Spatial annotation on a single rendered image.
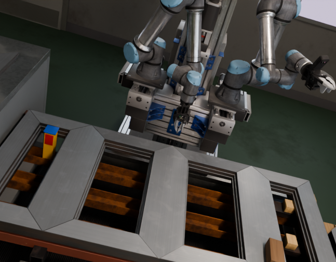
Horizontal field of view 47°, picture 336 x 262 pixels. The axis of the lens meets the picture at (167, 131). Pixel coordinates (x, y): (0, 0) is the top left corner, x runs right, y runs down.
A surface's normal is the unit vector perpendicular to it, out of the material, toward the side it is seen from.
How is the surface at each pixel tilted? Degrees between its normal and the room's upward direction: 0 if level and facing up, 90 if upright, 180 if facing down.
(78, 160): 0
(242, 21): 90
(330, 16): 90
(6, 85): 0
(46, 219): 0
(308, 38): 90
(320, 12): 90
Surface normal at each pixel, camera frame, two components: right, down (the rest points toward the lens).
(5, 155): 0.25, -0.80
